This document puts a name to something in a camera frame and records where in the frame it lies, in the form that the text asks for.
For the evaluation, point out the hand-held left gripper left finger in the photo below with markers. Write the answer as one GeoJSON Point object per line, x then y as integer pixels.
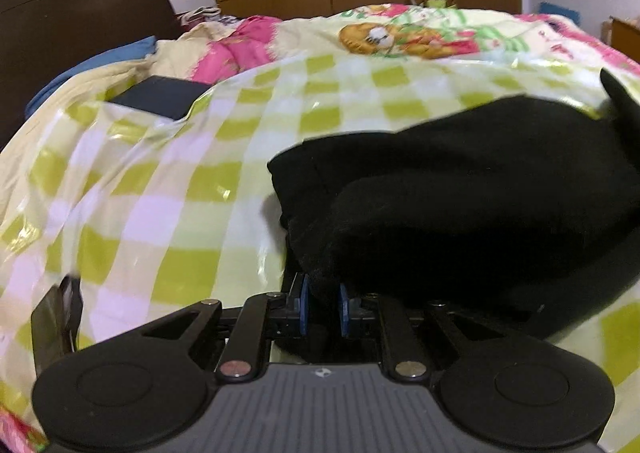
{"type": "Point", "coordinates": [301, 304]}

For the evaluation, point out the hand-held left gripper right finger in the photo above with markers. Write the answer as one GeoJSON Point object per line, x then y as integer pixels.
{"type": "Point", "coordinates": [344, 309]}

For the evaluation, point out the black pants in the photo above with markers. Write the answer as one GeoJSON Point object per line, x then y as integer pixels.
{"type": "Point", "coordinates": [450, 203]}

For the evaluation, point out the green white checked sheet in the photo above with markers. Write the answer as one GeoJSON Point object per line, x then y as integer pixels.
{"type": "Point", "coordinates": [165, 193]}

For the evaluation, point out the dark flat object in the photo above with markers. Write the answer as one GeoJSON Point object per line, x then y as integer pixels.
{"type": "Point", "coordinates": [52, 328]}

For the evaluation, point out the printed blanket with bear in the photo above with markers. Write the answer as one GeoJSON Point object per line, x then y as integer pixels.
{"type": "Point", "coordinates": [400, 33]}

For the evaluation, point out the black white striped cloth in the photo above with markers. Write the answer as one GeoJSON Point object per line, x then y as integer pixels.
{"type": "Point", "coordinates": [205, 14]}

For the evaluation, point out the blue pillow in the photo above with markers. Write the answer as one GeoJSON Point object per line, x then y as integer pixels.
{"type": "Point", "coordinates": [90, 68]}

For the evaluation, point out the dark brown headboard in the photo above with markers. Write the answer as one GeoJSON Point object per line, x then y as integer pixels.
{"type": "Point", "coordinates": [65, 23]}

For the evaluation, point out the wooden side cabinet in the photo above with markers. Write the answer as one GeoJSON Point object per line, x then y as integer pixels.
{"type": "Point", "coordinates": [626, 35]}

